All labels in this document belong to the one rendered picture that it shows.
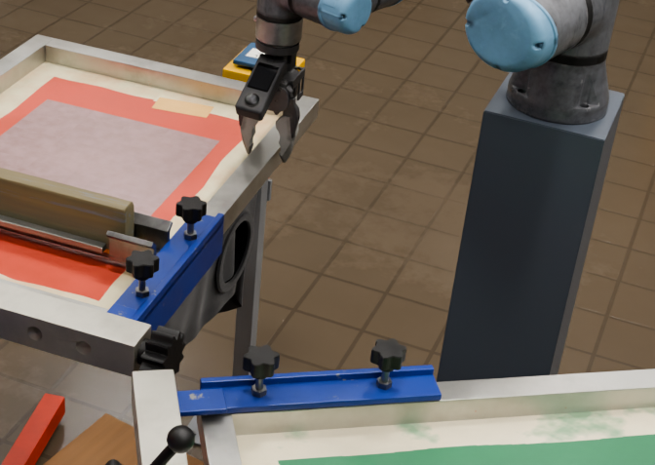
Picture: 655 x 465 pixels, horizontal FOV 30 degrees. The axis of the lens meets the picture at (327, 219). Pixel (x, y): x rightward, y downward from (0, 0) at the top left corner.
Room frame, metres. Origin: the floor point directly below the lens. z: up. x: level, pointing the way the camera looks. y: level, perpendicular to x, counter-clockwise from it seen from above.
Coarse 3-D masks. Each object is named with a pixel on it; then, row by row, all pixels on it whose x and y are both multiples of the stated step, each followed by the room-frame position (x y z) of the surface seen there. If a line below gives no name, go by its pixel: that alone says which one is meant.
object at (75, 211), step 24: (0, 168) 1.55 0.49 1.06; (0, 192) 1.52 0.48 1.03; (24, 192) 1.51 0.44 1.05; (48, 192) 1.50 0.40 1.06; (72, 192) 1.50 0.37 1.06; (24, 216) 1.51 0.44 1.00; (48, 216) 1.50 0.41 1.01; (72, 216) 1.49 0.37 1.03; (96, 216) 1.48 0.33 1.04; (120, 216) 1.47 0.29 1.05; (96, 240) 1.48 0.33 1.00
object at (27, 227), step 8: (0, 216) 1.52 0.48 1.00; (0, 224) 1.51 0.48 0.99; (8, 224) 1.50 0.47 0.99; (16, 224) 1.50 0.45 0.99; (24, 224) 1.50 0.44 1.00; (32, 224) 1.50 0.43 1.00; (32, 232) 1.49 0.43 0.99; (40, 232) 1.49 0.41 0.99; (48, 232) 1.49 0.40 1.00; (56, 232) 1.49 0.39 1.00; (64, 232) 1.49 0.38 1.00; (56, 240) 1.48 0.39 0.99; (64, 240) 1.48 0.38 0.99; (72, 240) 1.48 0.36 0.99; (80, 240) 1.48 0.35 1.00; (88, 240) 1.48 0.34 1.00; (88, 248) 1.47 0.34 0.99; (96, 248) 1.47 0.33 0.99; (104, 248) 1.47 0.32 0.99
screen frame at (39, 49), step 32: (0, 64) 2.04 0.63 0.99; (32, 64) 2.10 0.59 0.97; (64, 64) 2.13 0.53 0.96; (96, 64) 2.12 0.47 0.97; (128, 64) 2.10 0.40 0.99; (160, 64) 2.11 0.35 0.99; (192, 96) 2.06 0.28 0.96; (224, 96) 2.05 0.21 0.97; (256, 160) 1.78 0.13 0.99; (224, 192) 1.66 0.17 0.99; (256, 192) 1.74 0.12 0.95; (224, 224) 1.60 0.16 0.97; (32, 288) 1.35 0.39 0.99
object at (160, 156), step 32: (128, 128) 1.91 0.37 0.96; (160, 128) 1.92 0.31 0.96; (192, 128) 1.93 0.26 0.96; (224, 128) 1.95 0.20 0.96; (96, 160) 1.78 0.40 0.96; (128, 160) 1.79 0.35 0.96; (160, 160) 1.81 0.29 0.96; (192, 160) 1.82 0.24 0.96; (96, 192) 1.68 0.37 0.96; (128, 192) 1.69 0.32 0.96; (160, 192) 1.70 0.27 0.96; (192, 192) 1.71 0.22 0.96; (0, 256) 1.47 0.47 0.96; (32, 256) 1.48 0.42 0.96; (64, 256) 1.49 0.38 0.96; (96, 256) 1.50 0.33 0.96; (64, 288) 1.41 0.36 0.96; (96, 288) 1.42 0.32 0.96
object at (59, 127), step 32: (32, 96) 1.99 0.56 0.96; (64, 96) 2.01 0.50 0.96; (96, 96) 2.02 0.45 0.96; (128, 96) 2.03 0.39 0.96; (0, 128) 1.86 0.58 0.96; (32, 128) 1.87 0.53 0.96; (64, 128) 1.88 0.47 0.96; (96, 128) 1.90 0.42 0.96; (0, 160) 1.75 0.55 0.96; (32, 160) 1.76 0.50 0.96; (64, 160) 1.77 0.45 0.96
